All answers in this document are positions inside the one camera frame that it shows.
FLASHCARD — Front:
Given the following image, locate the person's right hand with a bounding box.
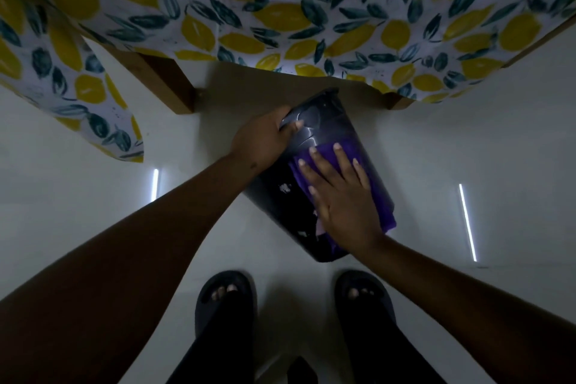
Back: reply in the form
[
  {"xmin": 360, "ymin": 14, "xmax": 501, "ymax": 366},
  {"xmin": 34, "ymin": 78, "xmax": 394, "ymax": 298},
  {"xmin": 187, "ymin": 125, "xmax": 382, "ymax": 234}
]
[{"xmin": 297, "ymin": 142, "xmax": 386, "ymax": 256}]

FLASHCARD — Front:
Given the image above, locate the person's left hand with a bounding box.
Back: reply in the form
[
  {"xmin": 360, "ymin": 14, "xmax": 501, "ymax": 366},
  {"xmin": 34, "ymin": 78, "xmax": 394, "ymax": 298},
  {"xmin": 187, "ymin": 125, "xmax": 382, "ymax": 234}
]
[{"xmin": 229, "ymin": 105, "xmax": 305, "ymax": 176}]

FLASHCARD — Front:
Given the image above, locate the black plastic waste bin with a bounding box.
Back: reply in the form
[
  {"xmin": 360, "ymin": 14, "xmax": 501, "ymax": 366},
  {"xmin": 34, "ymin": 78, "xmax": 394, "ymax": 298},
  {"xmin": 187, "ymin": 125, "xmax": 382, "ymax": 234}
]
[{"xmin": 244, "ymin": 88, "xmax": 398, "ymax": 263}]

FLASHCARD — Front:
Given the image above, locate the purple cleaning cloth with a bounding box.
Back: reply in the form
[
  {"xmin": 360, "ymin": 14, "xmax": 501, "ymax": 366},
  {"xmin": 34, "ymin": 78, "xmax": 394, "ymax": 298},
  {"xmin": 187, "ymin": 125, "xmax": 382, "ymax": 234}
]
[{"xmin": 289, "ymin": 138, "xmax": 398, "ymax": 250}]

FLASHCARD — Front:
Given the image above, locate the person's right forearm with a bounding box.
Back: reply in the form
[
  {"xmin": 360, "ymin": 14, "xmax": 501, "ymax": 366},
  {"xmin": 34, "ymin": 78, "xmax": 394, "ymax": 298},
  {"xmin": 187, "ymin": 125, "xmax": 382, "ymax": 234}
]
[{"xmin": 353, "ymin": 235, "xmax": 576, "ymax": 384}]

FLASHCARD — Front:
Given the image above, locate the person's left forearm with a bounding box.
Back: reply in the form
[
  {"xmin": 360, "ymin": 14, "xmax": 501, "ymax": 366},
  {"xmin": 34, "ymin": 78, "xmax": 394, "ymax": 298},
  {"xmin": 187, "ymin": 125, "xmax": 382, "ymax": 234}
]
[{"xmin": 0, "ymin": 152, "xmax": 258, "ymax": 384}]

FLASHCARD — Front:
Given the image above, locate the black right slipper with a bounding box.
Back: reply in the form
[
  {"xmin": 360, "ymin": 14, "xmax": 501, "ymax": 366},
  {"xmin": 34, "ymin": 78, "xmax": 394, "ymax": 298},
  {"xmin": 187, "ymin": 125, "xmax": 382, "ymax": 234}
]
[{"xmin": 333, "ymin": 270, "xmax": 398, "ymax": 327}]

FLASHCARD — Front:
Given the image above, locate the black slipper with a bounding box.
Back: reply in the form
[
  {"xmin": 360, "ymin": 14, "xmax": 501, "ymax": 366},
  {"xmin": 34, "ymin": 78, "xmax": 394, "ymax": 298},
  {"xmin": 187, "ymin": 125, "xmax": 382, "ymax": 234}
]
[
  {"xmin": 333, "ymin": 270, "xmax": 398, "ymax": 327},
  {"xmin": 194, "ymin": 270, "xmax": 258, "ymax": 340}
]

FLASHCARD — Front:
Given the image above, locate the lemon print tablecloth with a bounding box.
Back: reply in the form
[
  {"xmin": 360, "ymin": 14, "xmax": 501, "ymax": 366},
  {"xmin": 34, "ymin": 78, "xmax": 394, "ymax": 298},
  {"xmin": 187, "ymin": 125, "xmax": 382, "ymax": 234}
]
[{"xmin": 0, "ymin": 0, "xmax": 576, "ymax": 163}]

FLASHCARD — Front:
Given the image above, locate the black left slipper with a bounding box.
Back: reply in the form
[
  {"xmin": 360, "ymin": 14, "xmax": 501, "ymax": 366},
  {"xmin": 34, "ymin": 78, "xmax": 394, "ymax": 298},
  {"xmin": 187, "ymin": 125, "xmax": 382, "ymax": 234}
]
[{"xmin": 194, "ymin": 270, "xmax": 258, "ymax": 340}]

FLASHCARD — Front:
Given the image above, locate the wooden table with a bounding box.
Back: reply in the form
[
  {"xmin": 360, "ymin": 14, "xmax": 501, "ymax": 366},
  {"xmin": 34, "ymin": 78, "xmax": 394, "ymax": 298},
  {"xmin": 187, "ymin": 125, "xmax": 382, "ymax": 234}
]
[{"xmin": 0, "ymin": 0, "xmax": 576, "ymax": 116}]

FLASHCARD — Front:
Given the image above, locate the person's right leg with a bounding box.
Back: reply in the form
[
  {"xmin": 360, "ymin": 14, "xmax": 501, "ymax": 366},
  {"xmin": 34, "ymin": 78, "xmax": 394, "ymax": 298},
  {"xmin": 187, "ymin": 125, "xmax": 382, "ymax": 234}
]
[{"xmin": 340, "ymin": 303, "xmax": 447, "ymax": 384}]

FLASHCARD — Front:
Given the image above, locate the person's leg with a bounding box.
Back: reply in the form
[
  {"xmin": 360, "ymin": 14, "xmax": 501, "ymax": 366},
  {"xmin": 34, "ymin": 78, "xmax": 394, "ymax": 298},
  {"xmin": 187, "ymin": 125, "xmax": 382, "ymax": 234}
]
[
  {"xmin": 340, "ymin": 303, "xmax": 447, "ymax": 384},
  {"xmin": 166, "ymin": 300, "xmax": 257, "ymax": 384}
]

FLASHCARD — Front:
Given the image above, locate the person's left leg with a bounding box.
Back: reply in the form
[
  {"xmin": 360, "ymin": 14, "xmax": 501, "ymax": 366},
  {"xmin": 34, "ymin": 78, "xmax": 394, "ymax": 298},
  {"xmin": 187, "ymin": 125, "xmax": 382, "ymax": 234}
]
[{"xmin": 166, "ymin": 300, "xmax": 257, "ymax": 384}]

